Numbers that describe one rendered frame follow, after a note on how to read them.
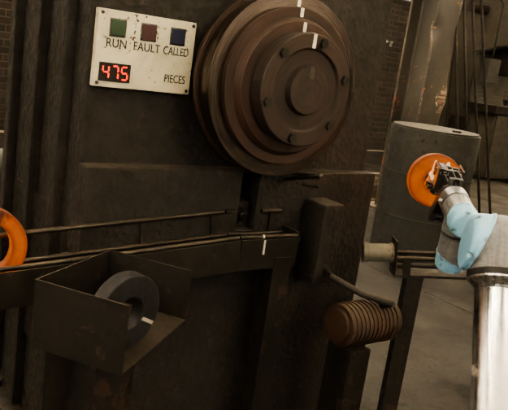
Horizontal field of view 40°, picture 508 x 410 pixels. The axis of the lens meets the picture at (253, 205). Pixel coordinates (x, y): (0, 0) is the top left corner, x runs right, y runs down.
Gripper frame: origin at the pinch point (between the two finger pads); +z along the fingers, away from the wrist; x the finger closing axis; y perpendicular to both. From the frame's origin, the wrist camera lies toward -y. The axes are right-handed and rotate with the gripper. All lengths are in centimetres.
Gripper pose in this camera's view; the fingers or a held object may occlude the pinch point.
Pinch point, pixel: (436, 173)
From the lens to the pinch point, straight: 207.3
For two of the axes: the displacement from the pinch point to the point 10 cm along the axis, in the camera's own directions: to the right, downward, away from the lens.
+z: 0.4, -4.5, 8.9
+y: 1.3, -8.8, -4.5
